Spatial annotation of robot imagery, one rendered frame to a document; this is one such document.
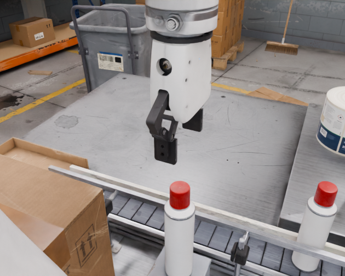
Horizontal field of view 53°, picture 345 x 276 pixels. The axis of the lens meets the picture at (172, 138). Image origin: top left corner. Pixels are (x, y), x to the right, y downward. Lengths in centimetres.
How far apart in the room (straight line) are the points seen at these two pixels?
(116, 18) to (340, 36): 297
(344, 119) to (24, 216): 87
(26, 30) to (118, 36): 194
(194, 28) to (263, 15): 494
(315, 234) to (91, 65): 249
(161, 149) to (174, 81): 10
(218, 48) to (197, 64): 361
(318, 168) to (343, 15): 413
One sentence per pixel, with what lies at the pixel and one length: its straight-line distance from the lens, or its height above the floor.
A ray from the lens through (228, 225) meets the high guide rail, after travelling 72.
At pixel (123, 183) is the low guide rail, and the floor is 91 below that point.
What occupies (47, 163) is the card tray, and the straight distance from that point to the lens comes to 115.
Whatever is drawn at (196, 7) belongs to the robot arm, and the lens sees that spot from 39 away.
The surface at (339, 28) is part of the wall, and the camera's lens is 513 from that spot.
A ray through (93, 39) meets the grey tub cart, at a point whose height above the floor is 69.
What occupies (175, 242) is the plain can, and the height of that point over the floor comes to 102.
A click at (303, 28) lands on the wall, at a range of 521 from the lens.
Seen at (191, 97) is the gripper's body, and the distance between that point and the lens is 42.
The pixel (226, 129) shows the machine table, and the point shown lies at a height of 83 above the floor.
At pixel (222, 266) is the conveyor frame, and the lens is 81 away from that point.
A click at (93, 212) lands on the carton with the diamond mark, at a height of 109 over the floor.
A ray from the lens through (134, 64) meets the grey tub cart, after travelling 277.
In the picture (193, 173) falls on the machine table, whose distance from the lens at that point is 105.
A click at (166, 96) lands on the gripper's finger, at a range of 41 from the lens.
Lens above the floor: 148
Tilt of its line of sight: 32 degrees down
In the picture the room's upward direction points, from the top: straight up
